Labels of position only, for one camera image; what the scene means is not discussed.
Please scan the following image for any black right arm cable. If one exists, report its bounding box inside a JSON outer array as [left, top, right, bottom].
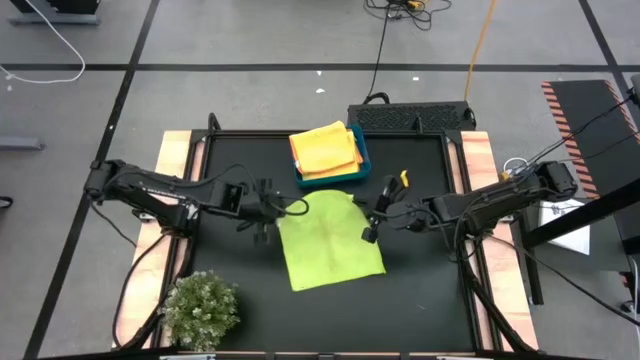
[[487, 234, 640, 329]]

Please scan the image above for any black stand post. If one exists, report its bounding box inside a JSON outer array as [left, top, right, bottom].
[[515, 209, 545, 307]]

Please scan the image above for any white coiled cable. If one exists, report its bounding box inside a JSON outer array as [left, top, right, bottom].
[[502, 156, 551, 190]]

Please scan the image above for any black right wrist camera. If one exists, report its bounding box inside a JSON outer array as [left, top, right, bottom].
[[402, 199, 434, 232]]

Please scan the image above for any grey desk foot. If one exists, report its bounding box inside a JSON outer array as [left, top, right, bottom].
[[7, 0, 101, 27]]

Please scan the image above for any tangled black cable bundle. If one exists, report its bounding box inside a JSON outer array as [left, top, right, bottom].
[[363, 0, 454, 32]]

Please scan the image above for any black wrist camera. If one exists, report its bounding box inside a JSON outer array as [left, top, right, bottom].
[[217, 180, 250, 211], [402, 199, 434, 232]]

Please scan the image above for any black power cable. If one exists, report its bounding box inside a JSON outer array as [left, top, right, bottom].
[[363, 12, 392, 101]]

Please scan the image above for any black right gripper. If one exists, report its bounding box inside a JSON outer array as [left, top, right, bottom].
[[361, 169, 411, 245]]

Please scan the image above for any black metal table frame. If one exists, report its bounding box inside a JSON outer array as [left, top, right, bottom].
[[117, 112, 539, 360]]

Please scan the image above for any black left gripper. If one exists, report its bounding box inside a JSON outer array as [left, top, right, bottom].
[[247, 178, 281, 246]]

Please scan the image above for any small green artificial plant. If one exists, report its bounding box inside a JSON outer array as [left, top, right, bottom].
[[157, 272, 243, 353]]

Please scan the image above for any blue plastic bin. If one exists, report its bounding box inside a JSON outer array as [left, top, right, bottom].
[[292, 124, 374, 190]]

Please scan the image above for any thin black cable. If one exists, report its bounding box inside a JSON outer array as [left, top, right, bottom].
[[519, 92, 640, 174]]

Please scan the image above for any white floor cable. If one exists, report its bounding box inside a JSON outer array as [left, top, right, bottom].
[[0, 0, 87, 85]]

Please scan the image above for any white paper sheet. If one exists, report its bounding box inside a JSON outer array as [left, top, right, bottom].
[[537, 198, 592, 257]]

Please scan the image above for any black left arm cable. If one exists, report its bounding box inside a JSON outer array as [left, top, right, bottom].
[[89, 199, 166, 349]]

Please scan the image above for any yellow extension cable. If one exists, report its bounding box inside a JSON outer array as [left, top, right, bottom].
[[463, 0, 498, 102]]

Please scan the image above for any black perforated computer case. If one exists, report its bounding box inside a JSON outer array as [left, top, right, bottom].
[[347, 92, 478, 133]]

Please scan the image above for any black diagonal beam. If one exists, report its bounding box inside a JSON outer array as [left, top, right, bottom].
[[522, 177, 640, 250]]

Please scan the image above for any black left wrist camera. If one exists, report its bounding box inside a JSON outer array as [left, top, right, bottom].
[[217, 180, 250, 211]]

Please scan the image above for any black mat with orange stripes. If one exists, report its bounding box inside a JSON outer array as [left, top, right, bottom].
[[541, 79, 640, 201]]

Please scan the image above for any green microfiber towel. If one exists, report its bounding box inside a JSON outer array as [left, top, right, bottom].
[[276, 188, 387, 293]]

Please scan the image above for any grey floor bar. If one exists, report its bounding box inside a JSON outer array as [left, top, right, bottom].
[[0, 135, 46, 152]]

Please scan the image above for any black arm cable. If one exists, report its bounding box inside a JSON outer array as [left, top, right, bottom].
[[89, 199, 166, 349], [487, 234, 640, 329]]

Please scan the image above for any light wooden side board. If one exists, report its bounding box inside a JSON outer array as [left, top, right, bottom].
[[459, 130, 540, 351], [113, 130, 207, 350]]

